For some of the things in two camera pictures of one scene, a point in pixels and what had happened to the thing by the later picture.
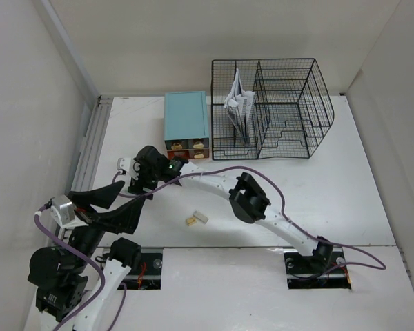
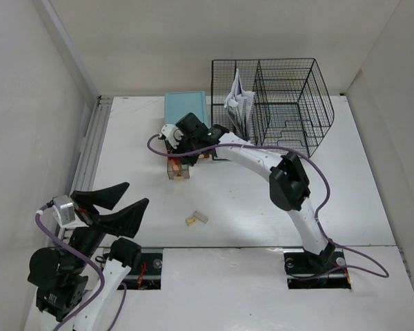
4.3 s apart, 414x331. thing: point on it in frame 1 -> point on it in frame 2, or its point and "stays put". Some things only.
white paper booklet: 238,105 stays put
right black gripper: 137,185 -> 190,161
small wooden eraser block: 191,221 stays put
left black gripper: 124,217 stays put
